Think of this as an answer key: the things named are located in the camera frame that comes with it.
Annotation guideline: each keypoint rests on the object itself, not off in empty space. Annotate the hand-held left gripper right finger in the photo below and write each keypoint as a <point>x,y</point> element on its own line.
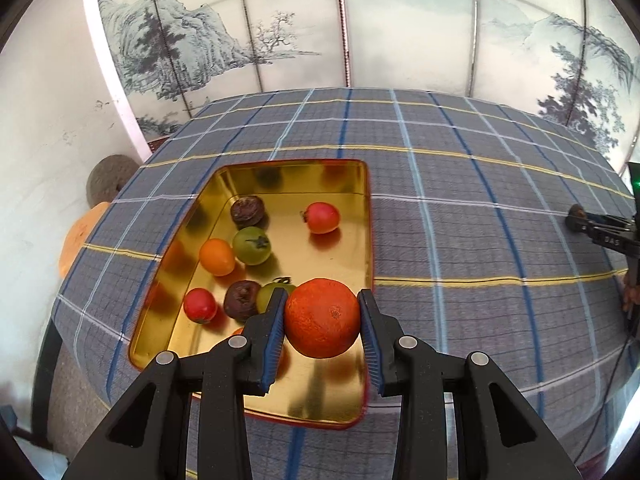
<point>371,345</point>

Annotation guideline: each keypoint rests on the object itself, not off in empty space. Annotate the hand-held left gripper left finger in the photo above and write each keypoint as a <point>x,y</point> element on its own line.
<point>274,345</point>

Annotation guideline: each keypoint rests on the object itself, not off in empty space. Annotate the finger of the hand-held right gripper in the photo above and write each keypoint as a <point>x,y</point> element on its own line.
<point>580,225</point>
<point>607,218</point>

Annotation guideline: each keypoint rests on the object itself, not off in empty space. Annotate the dark purple wrinkled passion fruit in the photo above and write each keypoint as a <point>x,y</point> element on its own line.
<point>577,210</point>

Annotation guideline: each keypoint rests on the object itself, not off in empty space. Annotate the small orange tomato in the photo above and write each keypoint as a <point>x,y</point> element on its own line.
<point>238,332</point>
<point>217,257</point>

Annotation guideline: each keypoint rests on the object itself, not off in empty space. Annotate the yellow-green tomato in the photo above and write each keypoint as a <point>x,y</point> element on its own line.
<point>265,297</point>

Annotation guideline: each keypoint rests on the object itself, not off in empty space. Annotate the red tin with gold inside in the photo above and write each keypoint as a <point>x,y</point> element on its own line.
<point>310,385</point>

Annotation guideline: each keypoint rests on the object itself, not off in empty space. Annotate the dark brown tomato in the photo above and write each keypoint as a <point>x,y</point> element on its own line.
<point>247,211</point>
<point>241,300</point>

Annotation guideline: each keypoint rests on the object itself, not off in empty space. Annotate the large orange mandarin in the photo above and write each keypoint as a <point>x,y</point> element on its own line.
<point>322,317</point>

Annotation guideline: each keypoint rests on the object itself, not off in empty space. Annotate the red tomato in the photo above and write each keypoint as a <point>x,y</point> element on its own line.
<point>200,305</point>
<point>322,217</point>

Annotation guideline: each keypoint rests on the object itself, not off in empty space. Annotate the green tomato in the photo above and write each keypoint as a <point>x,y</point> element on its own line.
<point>251,245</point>

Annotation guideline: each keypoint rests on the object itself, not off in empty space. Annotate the person's right hand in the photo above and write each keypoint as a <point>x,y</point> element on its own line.
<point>631,296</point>

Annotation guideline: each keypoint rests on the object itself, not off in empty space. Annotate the grey plaid tablecloth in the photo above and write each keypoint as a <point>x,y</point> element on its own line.
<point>475,260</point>

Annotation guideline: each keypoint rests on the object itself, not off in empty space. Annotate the orange round cushion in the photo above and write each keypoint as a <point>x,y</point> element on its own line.
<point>80,240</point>

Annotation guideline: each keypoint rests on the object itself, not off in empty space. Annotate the painted landscape folding screen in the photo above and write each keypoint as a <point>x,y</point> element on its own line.
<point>400,25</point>

